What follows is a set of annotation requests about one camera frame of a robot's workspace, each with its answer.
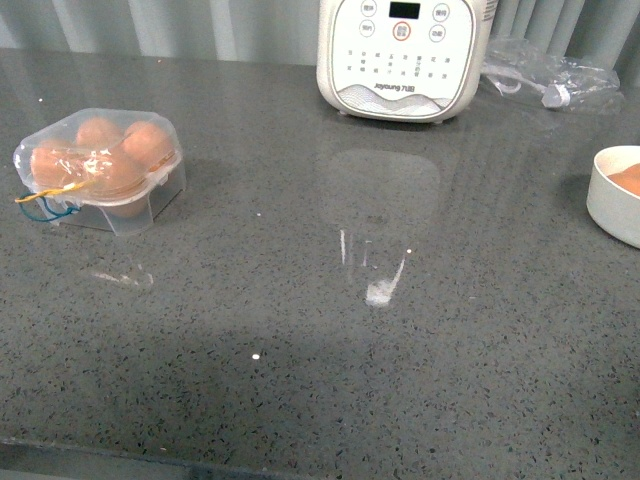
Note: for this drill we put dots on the brown carried egg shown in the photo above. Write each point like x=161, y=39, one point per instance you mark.
x=119, y=183

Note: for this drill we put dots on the clear plastic egg box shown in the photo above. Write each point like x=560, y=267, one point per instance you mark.
x=160, y=186

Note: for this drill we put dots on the brown egg back right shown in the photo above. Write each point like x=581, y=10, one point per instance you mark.
x=148, y=144

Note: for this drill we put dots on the brown egg back left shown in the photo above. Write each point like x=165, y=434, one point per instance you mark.
x=97, y=133

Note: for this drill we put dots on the brown egg front left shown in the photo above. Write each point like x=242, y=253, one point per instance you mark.
x=57, y=163

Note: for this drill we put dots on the brown egg bowl front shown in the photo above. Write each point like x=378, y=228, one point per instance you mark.
x=628, y=179

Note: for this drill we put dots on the white Joyoung soymilk maker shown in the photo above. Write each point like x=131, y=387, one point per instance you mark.
x=416, y=61

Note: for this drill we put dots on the yellow rubber band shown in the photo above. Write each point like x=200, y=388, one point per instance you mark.
x=72, y=187

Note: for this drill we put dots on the clear plastic bag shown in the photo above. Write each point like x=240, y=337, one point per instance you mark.
x=518, y=71

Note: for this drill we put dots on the blue rubber band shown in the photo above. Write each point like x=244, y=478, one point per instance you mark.
x=42, y=210

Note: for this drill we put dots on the white bowl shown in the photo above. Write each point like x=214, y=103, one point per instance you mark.
x=612, y=207

